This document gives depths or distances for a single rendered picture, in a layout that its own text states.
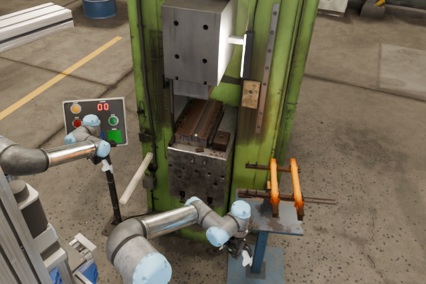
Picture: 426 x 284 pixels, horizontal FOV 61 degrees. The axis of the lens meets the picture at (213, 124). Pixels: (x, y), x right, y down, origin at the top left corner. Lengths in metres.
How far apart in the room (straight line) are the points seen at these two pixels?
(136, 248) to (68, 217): 2.10
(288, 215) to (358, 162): 1.70
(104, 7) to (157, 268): 5.80
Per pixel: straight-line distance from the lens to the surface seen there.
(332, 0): 7.16
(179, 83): 1.98
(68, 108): 2.20
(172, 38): 1.87
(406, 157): 4.08
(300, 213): 1.88
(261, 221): 2.16
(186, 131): 2.20
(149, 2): 2.01
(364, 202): 3.42
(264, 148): 2.29
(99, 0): 6.55
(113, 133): 2.18
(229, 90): 2.49
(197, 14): 1.78
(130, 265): 1.09
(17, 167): 1.51
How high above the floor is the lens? 2.37
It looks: 37 degrees down
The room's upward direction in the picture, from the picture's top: 3 degrees clockwise
